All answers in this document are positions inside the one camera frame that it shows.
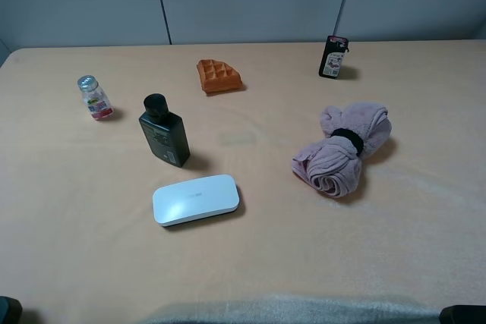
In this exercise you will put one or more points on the dark green pump bottle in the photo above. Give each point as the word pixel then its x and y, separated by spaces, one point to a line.
pixel 164 131

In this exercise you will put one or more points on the black object bottom right corner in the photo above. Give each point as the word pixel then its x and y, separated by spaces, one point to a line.
pixel 463 314

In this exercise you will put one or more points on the black object corner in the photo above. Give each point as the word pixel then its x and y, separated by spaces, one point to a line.
pixel 463 314
pixel 10 310

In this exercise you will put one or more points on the black object bottom left corner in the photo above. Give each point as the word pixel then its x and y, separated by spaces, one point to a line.
pixel 10 310

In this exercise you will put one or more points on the white glasses case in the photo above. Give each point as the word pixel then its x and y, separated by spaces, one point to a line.
pixel 195 199

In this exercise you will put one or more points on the orange waffle toy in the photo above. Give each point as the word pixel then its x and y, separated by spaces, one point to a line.
pixel 218 77

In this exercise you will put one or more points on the rolled pink towel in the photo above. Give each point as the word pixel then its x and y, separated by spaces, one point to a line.
pixel 331 166

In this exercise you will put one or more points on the black hair band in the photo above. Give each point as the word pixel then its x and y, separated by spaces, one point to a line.
pixel 355 139

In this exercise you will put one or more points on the black packaged item upright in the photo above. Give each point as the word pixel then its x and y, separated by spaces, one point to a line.
pixel 333 55

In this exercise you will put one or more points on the small clear candy bottle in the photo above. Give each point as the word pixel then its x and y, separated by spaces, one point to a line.
pixel 94 97

